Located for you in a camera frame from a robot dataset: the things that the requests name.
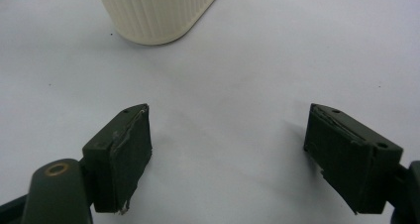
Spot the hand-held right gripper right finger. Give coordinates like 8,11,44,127
303,103,404,215

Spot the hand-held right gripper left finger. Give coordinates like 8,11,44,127
81,103,154,215

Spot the cream ribbed pump bottle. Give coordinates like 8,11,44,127
93,0,227,47

